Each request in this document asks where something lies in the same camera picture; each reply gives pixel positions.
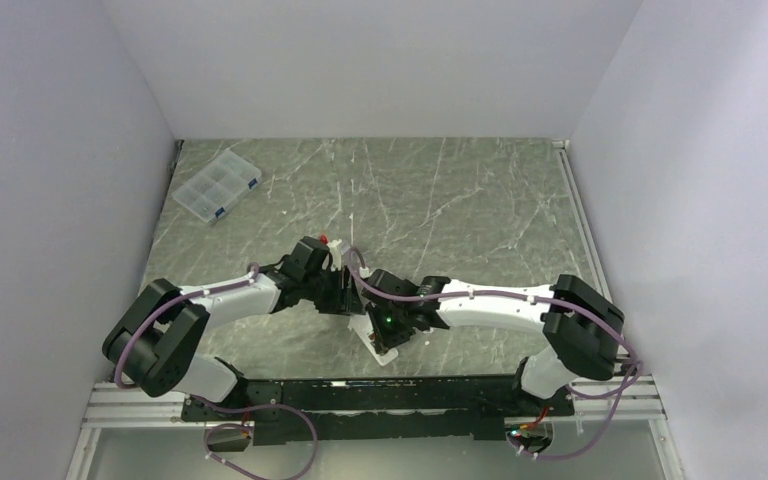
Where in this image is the aluminium rail right edge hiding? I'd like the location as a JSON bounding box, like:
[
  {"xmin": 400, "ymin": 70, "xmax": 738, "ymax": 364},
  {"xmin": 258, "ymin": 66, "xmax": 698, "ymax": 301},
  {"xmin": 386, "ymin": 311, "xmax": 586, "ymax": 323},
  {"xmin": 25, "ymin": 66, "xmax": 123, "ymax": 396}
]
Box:
[{"xmin": 551, "ymin": 140, "xmax": 668, "ymax": 422}]

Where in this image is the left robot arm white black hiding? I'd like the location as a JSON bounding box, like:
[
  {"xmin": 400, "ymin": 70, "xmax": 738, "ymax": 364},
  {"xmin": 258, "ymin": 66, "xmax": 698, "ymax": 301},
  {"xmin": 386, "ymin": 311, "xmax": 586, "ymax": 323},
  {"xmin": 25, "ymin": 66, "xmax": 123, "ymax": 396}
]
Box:
[{"xmin": 102, "ymin": 236, "xmax": 362, "ymax": 420}]

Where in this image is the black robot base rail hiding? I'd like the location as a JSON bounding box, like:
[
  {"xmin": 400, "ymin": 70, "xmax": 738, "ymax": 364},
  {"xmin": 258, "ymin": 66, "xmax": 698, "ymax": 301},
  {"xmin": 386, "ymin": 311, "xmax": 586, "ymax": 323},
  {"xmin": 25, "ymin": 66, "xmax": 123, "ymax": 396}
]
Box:
[{"xmin": 181, "ymin": 375, "xmax": 574, "ymax": 446}]

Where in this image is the white remote control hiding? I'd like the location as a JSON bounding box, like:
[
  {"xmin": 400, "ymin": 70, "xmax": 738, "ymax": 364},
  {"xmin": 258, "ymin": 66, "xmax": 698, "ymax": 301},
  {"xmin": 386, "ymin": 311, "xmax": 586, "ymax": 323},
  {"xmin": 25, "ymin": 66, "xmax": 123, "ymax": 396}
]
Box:
[{"xmin": 348, "ymin": 314, "xmax": 398, "ymax": 366}]

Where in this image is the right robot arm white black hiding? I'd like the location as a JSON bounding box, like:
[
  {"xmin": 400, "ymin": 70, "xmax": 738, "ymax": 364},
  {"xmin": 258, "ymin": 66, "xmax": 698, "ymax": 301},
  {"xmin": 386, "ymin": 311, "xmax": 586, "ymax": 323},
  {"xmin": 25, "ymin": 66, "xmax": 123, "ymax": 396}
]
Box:
[{"xmin": 355, "ymin": 269, "xmax": 624, "ymax": 415}]

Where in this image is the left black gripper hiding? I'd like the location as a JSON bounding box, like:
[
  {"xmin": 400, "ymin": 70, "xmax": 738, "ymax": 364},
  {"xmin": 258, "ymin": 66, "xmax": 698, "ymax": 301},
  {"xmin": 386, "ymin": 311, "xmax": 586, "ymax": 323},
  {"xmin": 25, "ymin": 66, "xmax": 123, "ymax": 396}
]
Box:
[{"xmin": 302, "ymin": 264, "xmax": 364, "ymax": 315}]

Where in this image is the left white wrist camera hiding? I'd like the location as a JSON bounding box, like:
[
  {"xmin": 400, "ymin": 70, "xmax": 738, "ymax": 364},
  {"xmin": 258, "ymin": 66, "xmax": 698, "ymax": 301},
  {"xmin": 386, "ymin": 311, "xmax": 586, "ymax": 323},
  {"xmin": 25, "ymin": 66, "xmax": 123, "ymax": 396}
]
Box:
[{"xmin": 319, "ymin": 234, "xmax": 352, "ymax": 272}]

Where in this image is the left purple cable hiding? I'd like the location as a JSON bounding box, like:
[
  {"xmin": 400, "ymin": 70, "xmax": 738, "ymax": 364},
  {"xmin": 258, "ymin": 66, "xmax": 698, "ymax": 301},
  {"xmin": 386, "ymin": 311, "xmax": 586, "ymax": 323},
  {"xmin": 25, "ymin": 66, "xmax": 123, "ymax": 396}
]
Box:
[{"xmin": 113, "ymin": 263, "xmax": 263, "ymax": 390}]

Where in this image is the clear plastic compartment box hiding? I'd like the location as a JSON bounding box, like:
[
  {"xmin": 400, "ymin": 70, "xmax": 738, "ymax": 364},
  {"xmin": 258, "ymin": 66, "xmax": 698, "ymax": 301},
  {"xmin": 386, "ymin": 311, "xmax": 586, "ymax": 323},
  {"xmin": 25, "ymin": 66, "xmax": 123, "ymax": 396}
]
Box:
[{"xmin": 172, "ymin": 149, "xmax": 262, "ymax": 224}]

